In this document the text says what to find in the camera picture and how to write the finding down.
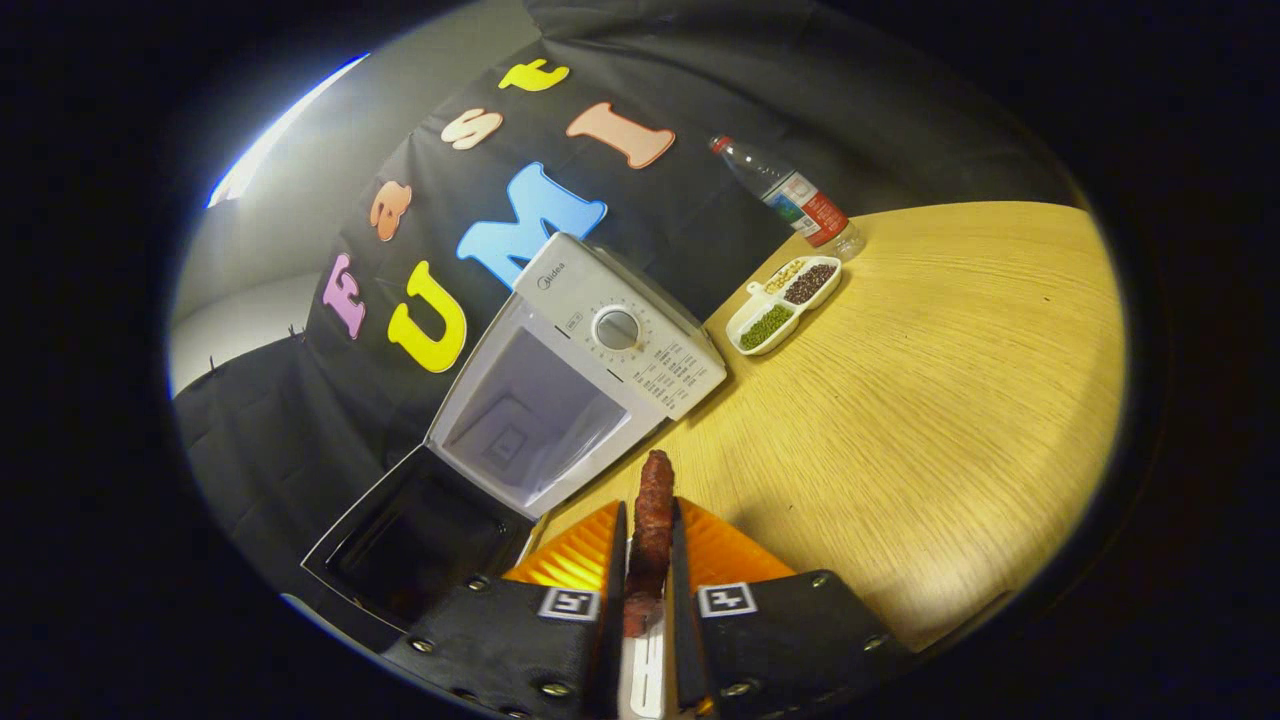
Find clear plastic water bottle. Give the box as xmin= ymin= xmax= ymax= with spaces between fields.
xmin=708 ymin=135 xmax=867 ymax=263

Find white divided bean dish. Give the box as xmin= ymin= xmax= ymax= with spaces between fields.
xmin=725 ymin=255 xmax=843 ymax=357

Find small white ribbed tray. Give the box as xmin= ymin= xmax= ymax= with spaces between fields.
xmin=617 ymin=600 xmax=669 ymax=720

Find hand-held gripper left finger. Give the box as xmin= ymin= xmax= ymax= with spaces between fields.
xmin=380 ymin=500 xmax=629 ymax=720

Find red-brown meat piece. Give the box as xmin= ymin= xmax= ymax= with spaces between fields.
xmin=622 ymin=449 xmax=677 ymax=639

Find white toaster oven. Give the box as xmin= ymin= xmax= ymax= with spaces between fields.
xmin=300 ymin=232 xmax=729 ymax=651

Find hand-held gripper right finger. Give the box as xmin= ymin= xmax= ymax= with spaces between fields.
xmin=668 ymin=497 xmax=913 ymax=720

